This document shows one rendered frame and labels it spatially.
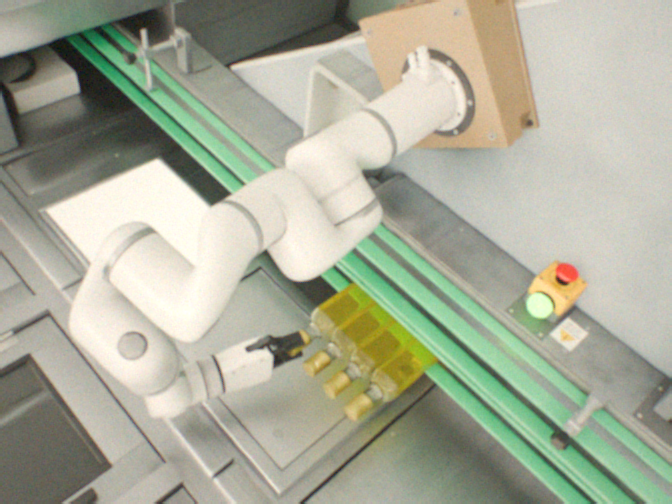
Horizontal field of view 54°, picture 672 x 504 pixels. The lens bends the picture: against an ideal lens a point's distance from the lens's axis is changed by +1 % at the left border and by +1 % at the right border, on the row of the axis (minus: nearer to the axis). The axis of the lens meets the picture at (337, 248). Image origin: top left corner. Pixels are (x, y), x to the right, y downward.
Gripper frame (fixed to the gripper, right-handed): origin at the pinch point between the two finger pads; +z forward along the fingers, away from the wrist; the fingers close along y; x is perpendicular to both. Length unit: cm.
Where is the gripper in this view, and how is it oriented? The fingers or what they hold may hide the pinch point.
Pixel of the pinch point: (292, 346)
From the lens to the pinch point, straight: 129.8
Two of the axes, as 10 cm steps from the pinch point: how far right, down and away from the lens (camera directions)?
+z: 8.8, -2.7, 3.8
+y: 1.3, -6.3, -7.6
